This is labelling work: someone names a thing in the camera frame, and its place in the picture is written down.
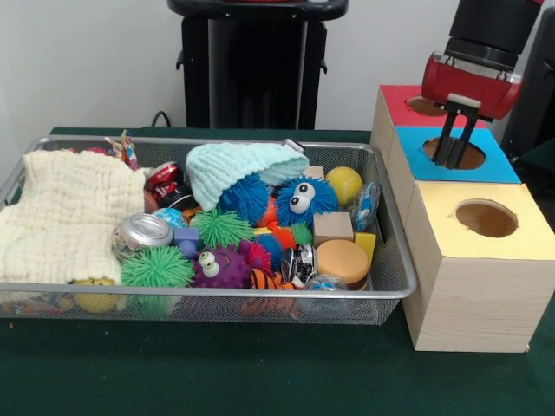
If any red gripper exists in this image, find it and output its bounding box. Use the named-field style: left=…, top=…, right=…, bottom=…
left=421, top=52, right=524, bottom=171

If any clear blue plastic packet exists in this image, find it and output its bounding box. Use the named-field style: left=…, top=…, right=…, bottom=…
left=350, top=180, right=382, bottom=232

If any red black packet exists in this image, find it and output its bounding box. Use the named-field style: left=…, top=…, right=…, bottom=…
left=144, top=161, right=196, bottom=211

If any clear mesh bin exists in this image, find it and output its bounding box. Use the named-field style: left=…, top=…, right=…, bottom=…
left=0, top=134, right=417, bottom=326

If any wooden box with three holes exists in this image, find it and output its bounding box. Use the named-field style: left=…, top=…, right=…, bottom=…
left=370, top=84, right=555, bottom=354

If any black chair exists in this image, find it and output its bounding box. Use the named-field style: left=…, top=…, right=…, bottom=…
left=503, top=9, right=555, bottom=161

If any yellow ball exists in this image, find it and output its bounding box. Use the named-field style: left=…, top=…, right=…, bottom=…
left=325, top=166, right=364, bottom=207

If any yellow block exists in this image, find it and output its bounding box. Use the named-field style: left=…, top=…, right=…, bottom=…
left=352, top=231, right=377, bottom=263

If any wooden cube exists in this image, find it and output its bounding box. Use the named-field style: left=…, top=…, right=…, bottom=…
left=313, top=211, right=355, bottom=247

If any blue fuzzy ball with eyes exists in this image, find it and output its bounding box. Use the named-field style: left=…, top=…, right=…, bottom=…
left=274, top=176, right=339, bottom=228

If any round wooden disc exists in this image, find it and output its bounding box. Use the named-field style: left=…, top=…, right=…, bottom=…
left=316, top=239, right=370, bottom=289

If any mint green knit cloth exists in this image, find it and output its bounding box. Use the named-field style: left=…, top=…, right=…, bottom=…
left=186, top=142, right=310, bottom=211

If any orange tiger striped toy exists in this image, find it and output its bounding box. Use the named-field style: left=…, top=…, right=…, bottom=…
left=250, top=267, right=297, bottom=292

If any small green spiky ball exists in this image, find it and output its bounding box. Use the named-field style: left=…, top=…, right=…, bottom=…
left=191, top=210, right=255, bottom=250

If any purple spiky ball with eyes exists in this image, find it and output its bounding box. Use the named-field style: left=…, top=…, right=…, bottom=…
left=191, top=245, right=254, bottom=289

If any blue globe ball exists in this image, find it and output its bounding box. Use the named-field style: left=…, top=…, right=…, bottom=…
left=153, top=208, right=187, bottom=231

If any large green spiky ball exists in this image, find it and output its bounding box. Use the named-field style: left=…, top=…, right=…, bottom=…
left=120, top=246, right=197, bottom=291

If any silver can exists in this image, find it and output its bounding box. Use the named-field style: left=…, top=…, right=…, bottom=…
left=113, top=213, right=174, bottom=261

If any cream waffle cloth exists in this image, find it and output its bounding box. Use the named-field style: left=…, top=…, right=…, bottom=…
left=0, top=150, right=148, bottom=285

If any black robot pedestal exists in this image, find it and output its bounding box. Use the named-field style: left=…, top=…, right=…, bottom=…
left=167, top=0, right=349, bottom=131

